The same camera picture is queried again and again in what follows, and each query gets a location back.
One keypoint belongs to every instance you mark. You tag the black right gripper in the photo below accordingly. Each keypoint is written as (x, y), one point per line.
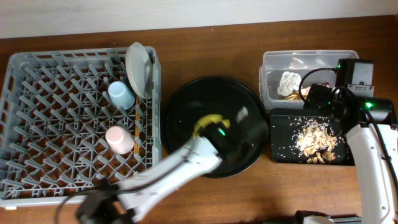
(316, 97)

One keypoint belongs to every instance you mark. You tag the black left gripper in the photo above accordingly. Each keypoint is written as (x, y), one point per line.
(235, 137)

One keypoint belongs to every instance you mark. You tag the brown gold coffee sachet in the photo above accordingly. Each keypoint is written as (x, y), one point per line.
(305, 91)

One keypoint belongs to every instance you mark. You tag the yellow bowl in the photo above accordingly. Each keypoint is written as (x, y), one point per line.
(209, 119)

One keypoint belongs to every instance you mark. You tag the white napkin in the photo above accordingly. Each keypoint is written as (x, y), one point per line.
(289, 83)

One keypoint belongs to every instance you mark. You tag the food scraps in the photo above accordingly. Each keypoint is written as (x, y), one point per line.
(311, 140)

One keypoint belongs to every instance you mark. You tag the pink cup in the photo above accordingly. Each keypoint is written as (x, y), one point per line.
(119, 140)

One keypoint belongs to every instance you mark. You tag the white plate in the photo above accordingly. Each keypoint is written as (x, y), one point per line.
(139, 70)

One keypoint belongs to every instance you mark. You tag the light blue cup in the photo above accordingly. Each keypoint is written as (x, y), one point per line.
(121, 95)

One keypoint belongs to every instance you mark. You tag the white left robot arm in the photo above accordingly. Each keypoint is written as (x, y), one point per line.
(130, 200)

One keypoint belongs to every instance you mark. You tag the grey dishwasher rack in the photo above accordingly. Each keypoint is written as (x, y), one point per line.
(55, 111)

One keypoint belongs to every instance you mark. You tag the clear plastic bin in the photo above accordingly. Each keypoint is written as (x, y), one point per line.
(275, 63)

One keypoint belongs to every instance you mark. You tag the black rectangular tray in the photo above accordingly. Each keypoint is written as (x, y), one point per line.
(279, 118)

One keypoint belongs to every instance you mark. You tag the black round tray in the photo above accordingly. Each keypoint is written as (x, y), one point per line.
(213, 95)

